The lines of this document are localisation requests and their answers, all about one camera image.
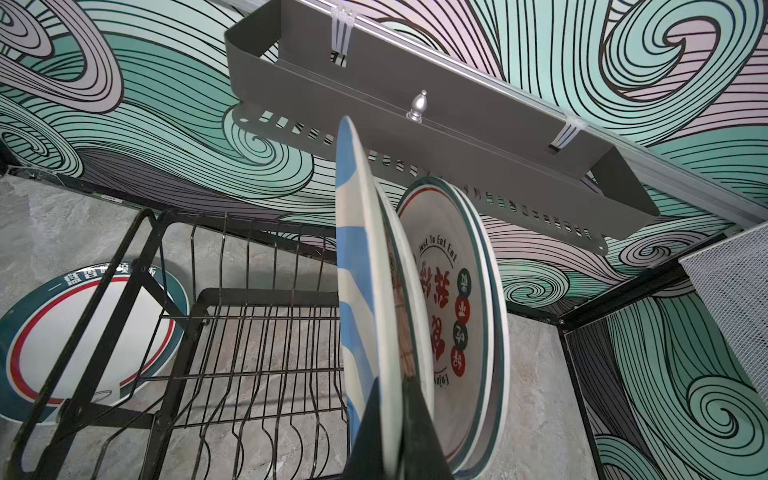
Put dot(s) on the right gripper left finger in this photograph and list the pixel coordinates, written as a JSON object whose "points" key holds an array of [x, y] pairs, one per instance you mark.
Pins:
{"points": [[365, 462]]}

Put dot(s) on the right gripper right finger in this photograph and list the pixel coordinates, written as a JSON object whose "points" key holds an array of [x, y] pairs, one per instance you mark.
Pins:
{"points": [[422, 456]]}

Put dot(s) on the white plate green flower outline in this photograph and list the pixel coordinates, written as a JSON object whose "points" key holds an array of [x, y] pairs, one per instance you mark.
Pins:
{"points": [[495, 420]]}

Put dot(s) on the orange sunburst plate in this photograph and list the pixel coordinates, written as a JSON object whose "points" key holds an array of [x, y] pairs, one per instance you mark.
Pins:
{"points": [[410, 308]]}

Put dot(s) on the blue striped plate large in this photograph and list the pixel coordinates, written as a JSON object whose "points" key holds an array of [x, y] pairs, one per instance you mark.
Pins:
{"points": [[369, 337]]}

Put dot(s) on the black wire dish rack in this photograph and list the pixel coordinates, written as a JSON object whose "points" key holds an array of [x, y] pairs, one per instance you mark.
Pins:
{"points": [[255, 387]]}

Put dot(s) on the white plate red characters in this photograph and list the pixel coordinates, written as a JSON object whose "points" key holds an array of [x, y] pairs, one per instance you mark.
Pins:
{"points": [[454, 278]]}

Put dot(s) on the green-rimmed white plate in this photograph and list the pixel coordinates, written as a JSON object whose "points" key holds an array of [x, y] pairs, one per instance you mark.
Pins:
{"points": [[35, 330]]}

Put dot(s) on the clear acrylic wall box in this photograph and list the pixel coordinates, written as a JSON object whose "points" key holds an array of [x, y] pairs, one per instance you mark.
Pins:
{"points": [[731, 279]]}

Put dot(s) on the black wall-mounted tray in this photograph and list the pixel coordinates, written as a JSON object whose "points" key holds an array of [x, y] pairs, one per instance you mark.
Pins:
{"points": [[420, 138]]}

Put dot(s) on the aluminium rail back wall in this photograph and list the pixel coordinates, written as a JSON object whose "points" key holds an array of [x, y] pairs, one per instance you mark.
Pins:
{"points": [[600, 138]]}

